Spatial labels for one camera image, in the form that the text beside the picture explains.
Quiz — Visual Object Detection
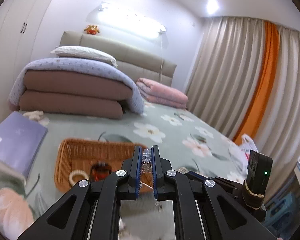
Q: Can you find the small silver black pendant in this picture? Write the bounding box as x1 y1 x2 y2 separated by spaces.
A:
177 167 189 174

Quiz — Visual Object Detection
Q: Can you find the black wristwatch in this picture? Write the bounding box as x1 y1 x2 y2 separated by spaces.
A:
89 162 112 181

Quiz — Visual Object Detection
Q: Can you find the cream spiral hair tie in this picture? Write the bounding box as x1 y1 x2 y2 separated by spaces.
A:
68 169 89 186

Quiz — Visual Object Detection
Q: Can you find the clear bead bracelet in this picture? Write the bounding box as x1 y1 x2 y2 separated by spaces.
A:
141 148 153 176

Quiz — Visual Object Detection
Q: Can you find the green floral bedspread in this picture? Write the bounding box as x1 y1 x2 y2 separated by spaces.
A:
0 103 246 239

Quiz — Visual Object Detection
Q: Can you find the white plastic bag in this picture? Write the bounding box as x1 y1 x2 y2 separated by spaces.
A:
238 134 258 175

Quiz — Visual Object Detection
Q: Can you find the brown wicker basket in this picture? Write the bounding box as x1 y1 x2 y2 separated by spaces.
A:
54 138 146 193

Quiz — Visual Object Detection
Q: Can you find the orange curtain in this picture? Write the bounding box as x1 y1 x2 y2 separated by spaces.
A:
234 21 280 145

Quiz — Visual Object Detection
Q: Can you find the folded pink blanket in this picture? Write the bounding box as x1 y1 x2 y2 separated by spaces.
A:
136 78 189 109

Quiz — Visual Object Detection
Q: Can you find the blue grey book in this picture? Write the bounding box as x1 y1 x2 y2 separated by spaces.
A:
0 112 47 183

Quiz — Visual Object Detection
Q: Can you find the cream knitted item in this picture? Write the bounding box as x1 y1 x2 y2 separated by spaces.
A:
23 111 50 126

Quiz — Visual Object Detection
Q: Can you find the beige curtain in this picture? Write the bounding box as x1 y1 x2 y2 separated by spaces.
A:
186 17 300 198

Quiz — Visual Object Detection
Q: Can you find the folded brown duvet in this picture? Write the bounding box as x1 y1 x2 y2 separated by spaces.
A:
18 70 133 119

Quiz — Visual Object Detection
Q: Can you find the beige padded headboard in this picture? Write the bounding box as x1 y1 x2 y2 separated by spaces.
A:
59 31 177 86

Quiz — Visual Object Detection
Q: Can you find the lavender patterned blanket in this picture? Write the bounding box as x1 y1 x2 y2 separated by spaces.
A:
7 57 145 114

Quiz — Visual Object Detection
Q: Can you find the white pillow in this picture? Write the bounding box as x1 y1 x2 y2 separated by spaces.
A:
50 46 117 68

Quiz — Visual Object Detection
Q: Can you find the ceiling spotlight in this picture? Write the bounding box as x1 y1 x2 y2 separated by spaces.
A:
205 0 220 15

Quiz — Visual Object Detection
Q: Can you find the orange plush toy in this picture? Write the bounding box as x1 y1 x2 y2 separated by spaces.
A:
84 24 100 35

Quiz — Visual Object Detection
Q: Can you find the white wardrobe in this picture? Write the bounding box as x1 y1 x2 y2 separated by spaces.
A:
0 0 52 123

